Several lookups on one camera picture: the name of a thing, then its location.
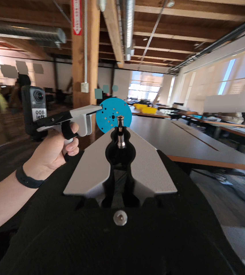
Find window with roller blinds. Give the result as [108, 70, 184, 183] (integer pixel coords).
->
[185, 49, 245, 112]

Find wooden post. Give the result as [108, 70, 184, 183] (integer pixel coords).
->
[71, 0, 100, 108]

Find window with white frame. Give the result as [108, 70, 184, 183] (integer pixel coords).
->
[128, 72, 164, 101]

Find red and white sign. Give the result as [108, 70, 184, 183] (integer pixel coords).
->
[71, 0, 83, 36]

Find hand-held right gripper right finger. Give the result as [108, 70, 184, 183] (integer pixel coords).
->
[124, 126, 177, 207]

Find silver air duct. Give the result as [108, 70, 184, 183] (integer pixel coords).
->
[0, 21, 67, 44]
[122, 0, 136, 61]

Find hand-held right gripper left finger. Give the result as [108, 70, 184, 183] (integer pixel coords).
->
[63, 127, 117, 207]

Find person's left forearm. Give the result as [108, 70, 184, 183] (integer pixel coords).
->
[0, 170, 47, 237]

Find black wristband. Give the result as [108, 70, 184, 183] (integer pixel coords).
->
[15, 164, 48, 189]

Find black ceiling pipes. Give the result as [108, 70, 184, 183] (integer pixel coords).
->
[169, 15, 245, 74]

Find dark desk with wooden edge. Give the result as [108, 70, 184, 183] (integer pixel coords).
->
[220, 126, 245, 149]
[186, 114, 245, 129]

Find blue round metal plate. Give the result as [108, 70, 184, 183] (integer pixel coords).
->
[95, 97, 132, 135]

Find metal cross wrench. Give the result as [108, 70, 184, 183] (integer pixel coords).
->
[116, 115, 126, 149]

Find person's left hand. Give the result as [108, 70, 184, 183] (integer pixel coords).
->
[23, 122, 80, 180]

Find long table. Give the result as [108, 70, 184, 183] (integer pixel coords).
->
[129, 105, 170, 118]

